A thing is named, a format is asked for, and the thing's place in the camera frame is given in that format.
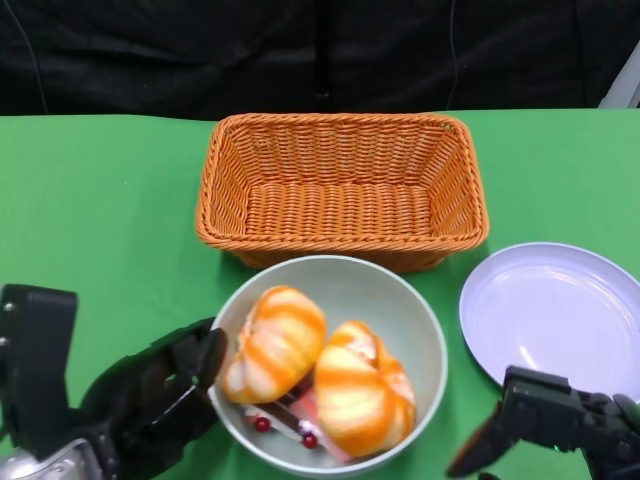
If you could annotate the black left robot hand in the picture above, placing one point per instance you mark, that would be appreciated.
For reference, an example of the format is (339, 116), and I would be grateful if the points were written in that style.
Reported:
(145, 395)

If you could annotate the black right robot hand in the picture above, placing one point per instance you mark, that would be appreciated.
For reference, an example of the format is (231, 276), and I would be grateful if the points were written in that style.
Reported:
(545, 410)

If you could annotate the chocolate cake slice with cherry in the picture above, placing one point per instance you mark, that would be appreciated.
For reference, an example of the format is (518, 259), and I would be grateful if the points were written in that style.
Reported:
(280, 412)

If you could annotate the orange striped bread roll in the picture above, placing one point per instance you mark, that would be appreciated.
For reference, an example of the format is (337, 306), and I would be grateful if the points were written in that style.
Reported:
(365, 395)
(275, 345)

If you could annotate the pale green bowl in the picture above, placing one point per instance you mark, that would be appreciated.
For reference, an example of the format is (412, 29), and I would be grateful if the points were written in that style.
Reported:
(370, 295)

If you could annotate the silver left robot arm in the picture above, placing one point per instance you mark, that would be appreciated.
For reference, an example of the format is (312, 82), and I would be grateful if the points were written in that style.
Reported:
(45, 465)

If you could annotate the lavender plate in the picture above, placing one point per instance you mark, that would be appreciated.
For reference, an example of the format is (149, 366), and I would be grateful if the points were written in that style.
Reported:
(545, 310)

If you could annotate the orange woven basket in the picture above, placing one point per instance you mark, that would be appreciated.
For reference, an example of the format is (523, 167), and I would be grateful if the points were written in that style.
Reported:
(340, 210)

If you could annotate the black backdrop curtain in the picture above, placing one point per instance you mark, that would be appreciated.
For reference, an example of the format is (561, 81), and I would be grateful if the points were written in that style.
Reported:
(150, 55)

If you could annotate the black vertical pole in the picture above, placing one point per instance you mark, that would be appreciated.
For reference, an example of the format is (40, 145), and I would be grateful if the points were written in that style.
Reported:
(322, 50)

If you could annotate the white frame piece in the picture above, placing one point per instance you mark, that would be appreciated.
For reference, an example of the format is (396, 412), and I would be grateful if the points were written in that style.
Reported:
(625, 85)

